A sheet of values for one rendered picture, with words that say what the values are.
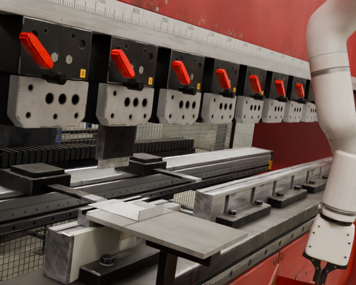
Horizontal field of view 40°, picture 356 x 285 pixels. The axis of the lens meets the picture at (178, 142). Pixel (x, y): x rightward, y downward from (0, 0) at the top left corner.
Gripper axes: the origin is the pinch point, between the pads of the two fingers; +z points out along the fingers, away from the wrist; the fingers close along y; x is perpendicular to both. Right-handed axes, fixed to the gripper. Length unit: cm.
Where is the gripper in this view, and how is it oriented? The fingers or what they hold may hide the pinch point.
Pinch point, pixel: (320, 277)
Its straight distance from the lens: 129.1
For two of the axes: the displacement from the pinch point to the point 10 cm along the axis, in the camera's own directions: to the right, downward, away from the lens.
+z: -2.1, 9.7, 1.6
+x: 3.2, -0.8, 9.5
